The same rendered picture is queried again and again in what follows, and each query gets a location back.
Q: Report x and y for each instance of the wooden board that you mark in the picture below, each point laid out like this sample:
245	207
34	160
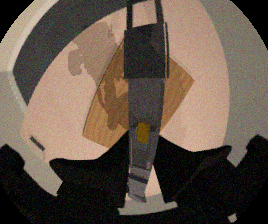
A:
108	118

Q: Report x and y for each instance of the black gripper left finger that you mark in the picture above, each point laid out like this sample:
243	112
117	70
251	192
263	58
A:
108	172

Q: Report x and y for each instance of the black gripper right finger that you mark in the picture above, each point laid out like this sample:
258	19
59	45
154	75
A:
176	167

